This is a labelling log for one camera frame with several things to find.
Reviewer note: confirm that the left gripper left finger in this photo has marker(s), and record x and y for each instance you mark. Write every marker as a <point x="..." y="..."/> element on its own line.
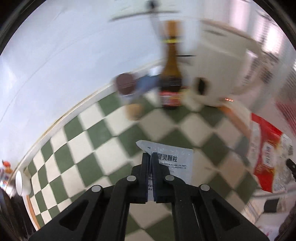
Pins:
<point x="139" y="190"/>

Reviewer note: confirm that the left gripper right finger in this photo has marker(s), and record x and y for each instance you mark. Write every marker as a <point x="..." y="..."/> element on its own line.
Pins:
<point x="162" y="190"/>

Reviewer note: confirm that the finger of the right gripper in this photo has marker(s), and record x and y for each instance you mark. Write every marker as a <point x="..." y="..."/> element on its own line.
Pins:
<point x="291" y="165"/>

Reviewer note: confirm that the white medicine sachet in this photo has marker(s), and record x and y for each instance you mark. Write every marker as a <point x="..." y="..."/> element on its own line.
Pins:
<point x="178" y="160"/>

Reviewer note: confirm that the large red food bag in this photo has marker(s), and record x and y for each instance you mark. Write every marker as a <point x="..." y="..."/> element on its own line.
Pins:
<point x="269" y="148"/>

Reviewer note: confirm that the green checkered tablecloth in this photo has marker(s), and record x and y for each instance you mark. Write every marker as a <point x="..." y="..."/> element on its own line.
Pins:
<point x="98" y="146"/>

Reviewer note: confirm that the brown sauce bottle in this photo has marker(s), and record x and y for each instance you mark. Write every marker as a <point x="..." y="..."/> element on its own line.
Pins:
<point x="170" y="80"/>

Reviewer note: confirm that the brown lidded glass jar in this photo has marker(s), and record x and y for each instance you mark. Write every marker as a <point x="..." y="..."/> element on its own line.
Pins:
<point x="126" y="86"/>

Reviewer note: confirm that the white bowl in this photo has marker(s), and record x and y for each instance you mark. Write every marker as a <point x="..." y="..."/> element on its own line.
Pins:
<point x="23" y="185"/>

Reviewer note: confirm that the white rice cooker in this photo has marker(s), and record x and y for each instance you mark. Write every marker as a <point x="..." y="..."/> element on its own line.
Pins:
<point x="217" y="64"/>

